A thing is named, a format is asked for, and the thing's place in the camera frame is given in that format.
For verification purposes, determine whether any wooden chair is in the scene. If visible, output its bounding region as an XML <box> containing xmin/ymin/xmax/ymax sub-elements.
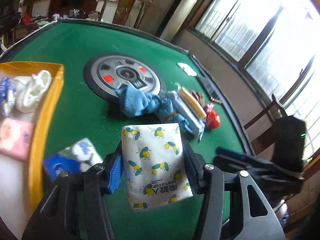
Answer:
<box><xmin>98</xmin><ymin>0</ymin><xmax>152</xmax><ymax>29</ymax></box>

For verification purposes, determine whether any red plastic bag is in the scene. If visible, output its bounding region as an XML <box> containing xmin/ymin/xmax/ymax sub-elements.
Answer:
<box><xmin>203</xmin><ymin>103</ymin><xmax>221</xmax><ymax>130</ymax></box>

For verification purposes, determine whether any brown furry item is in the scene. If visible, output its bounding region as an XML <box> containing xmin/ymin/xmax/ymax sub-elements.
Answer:
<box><xmin>189</xmin><ymin>90</ymin><xmax>222</xmax><ymax>106</ymax></box>

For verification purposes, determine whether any white cloth bundle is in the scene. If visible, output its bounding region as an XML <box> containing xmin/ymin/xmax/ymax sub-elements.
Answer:
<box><xmin>11</xmin><ymin>70</ymin><xmax>52</xmax><ymax>113</ymax></box>

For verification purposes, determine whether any round mahjong table centre panel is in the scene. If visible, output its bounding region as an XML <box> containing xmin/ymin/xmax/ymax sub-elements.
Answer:
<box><xmin>83</xmin><ymin>53</ymin><xmax>167</xmax><ymax>103</ymax></box>

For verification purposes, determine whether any pack of coloured sponge cloths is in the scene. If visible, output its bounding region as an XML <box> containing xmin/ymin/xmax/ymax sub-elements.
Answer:
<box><xmin>177</xmin><ymin>87</ymin><xmax>207</xmax><ymax>120</ymax></box>

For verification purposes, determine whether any lemon print tissue pack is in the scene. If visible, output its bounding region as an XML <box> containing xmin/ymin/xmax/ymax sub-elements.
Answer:
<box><xmin>121</xmin><ymin>123</ymin><xmax>193</xmax><ymax>212</ymax></box>

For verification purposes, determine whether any white paper slip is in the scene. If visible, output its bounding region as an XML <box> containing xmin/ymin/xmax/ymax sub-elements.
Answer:
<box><xmin>177</xmin><ymin>62</ymin><xmax>197</xmax><ymax>76</ymax></box>

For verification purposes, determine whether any yellow-edged white tray box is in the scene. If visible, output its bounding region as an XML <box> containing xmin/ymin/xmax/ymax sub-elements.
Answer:
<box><xmin>1</xmin><ymin>61</ymin><xmax>65</xmax><ymax>239</ymax></box>

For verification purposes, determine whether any pink tissue pack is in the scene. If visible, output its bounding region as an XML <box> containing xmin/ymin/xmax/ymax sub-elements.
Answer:
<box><xmin>1</xmin><ymin>118</ymin><xmax>34</xmax><ymax>161</ymax></box>

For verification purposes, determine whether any blue tissue pack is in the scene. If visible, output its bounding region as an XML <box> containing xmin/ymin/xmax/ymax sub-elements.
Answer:
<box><xmin>43</xmin><ymin>138</ymin><xmax>103</xmax><ymax>181</ymax></box>

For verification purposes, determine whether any white standing air conditioner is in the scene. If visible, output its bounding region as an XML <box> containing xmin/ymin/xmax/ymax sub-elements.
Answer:
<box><xmin>155</xmin><ymin>0</ymin><xmax>198</xmax><ymax>42</ymax></box>

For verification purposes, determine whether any blue microfiber towel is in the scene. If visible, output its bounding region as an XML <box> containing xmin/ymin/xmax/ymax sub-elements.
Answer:
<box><xmin>116</xmin><ymin>85</ymin><xmax>191</xmax><ymax>133</ymax></box>

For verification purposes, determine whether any grey-blue wipes package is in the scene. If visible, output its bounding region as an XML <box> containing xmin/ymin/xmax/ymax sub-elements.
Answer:
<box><xmin>166</xmin><ymin>91</ymin><xmax>205</xmax><ymax>140</ymax></box>

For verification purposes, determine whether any blue white plastic bag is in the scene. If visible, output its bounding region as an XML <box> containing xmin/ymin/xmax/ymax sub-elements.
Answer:
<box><xmin>1</xmin><ymin>77</ymin><xmax>16</xmax><ymax>118</ymax></box>

